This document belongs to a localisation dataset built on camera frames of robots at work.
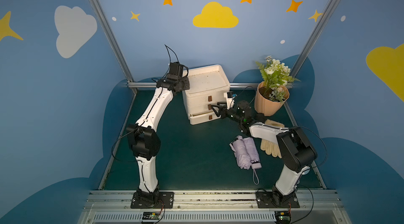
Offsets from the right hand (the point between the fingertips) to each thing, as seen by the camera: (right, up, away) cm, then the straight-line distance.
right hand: (216, 103), depth 89 cm
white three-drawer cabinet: (-5, +10, +3) cm, 12 cm away
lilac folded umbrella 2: (+20, -29, -3) cm, 36 cm away
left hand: (-18, +13, -1) cm, 22 cm away
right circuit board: (+30, -55, -16) cm, 64 cm away
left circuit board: (-32, -53, -17) cm, 64 cm away
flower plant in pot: (+36, +7, +8) cm, 38 cm away
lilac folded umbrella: (+13, -26, -1) cm, 29 cm away
